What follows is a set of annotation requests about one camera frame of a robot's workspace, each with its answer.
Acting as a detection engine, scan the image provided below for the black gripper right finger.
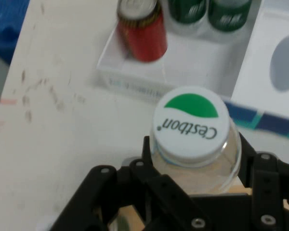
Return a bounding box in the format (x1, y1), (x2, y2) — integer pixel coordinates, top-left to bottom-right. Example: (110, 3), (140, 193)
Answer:
(236, 132), (289, 231)

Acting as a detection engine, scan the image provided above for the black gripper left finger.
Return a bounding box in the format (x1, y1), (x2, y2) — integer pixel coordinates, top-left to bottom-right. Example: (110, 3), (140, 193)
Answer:
(49, 136), (213, 231)

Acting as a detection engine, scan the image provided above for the green label water bottle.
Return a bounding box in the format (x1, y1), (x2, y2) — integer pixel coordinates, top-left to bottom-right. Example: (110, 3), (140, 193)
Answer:
(208, 0), (253, 34)
(148, 86), (243, 196)
(167, 0), (209, 37)

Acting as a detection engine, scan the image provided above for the white organizer box blue side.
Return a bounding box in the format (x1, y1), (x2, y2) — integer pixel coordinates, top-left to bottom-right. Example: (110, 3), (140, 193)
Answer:
(95, 0), (289, 143)

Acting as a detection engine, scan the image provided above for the red drink can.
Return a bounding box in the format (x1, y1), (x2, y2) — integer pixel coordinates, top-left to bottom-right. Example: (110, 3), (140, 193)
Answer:
(116, 0), (169, 63)

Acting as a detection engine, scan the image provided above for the dark blue foam mat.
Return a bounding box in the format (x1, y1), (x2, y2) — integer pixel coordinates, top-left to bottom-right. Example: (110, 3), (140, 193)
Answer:
(0, 0), (31, 65)

